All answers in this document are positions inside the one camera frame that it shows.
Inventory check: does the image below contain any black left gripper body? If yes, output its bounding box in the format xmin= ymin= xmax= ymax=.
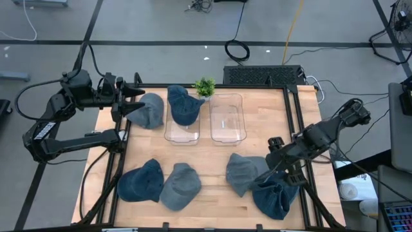
xmin=95 ymin=72 xmax=125 ymax=123

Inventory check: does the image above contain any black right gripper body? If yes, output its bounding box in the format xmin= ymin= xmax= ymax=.
xmin=267 ymin=144 xmax=307 ymax=188

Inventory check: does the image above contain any grey denim cap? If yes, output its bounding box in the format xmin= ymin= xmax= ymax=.
xmin=159 ymin=162 xmax=203 ymax=212
xmin=125 ymin=92 xmax=165 ymax=130
xmin=225 ymin=153 xmax=273 ymax=198

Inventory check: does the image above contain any dark blue denim cap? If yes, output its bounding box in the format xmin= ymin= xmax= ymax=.
xmin=116 ymin=158 xmax=165 ymax=203
xmin=252 ymin=170 xmax=300 ymax=221
xmin=167 ymin=84 xmax=206 ymax=127

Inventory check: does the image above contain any clear plastic bin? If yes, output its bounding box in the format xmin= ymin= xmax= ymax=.
xmin=163 ymin=92 xmax=201 ymax=146
xmin=209 ymin=92 xmax=248 ymax=146

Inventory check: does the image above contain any white paper roll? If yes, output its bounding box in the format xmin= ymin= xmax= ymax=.
xmin=337 ymin=182 xmax=359 ymax=200

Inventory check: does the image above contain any small green potted plant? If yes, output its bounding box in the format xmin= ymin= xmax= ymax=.
xmin=192 ymin=77 xmax=216 ymax=101

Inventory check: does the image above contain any black computer tower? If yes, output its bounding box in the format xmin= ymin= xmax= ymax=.
xmin=223 ymin=65 xmax=306 ymax=86

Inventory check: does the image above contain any grey furniture foot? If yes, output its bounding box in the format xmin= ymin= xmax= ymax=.
xmin=0 ymin=71 xmax=32 ymax=82

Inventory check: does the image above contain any black floor equipment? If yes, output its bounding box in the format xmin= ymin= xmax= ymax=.
xmin=0 ymin=99 xmax=13 ymax=125

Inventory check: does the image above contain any grey desk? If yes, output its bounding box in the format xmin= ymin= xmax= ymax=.
xmin=388 ymin=82 xmax=412 ymax=175

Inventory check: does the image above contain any grey cart base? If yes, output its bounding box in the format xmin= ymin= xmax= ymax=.
xmin=12 ymin=0 xmax=69 ymax=7

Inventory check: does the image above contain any backlit rainbow keyboard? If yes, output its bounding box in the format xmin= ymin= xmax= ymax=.
xmin=381 ymin=201 xmax=412 ymax=232

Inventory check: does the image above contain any black desk device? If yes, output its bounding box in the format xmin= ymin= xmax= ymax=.
xmin=398 ymin=75 xmax=412 ymax=116

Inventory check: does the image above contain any black standing fan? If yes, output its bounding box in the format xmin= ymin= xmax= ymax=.
xmin=369 ymin=0 xmax=412 ymax=65

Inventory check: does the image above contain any black aluminium table frame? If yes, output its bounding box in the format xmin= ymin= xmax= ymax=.
xmin=77 ymin=72 xmax=347 ymax=232

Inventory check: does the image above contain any short white cable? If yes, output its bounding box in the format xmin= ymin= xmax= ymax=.
xmin=304 ymin=75 xmax=325 ymax=104

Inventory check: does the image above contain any black arm base cable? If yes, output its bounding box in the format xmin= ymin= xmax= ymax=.
xmin=79 ymin=148 xmax=110 ymax=220

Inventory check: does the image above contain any thick black cable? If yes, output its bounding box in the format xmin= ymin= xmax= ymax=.
xmin=224 ymin=1 xmax=251 ymax=67

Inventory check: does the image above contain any black cable bundle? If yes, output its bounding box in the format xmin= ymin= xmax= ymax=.
xmin=185 ymin=0 xmax=213 ymax=13

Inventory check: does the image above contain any yellow cable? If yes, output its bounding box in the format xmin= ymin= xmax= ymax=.
xmin=282 ymin=0 xmax=305 ymax=65

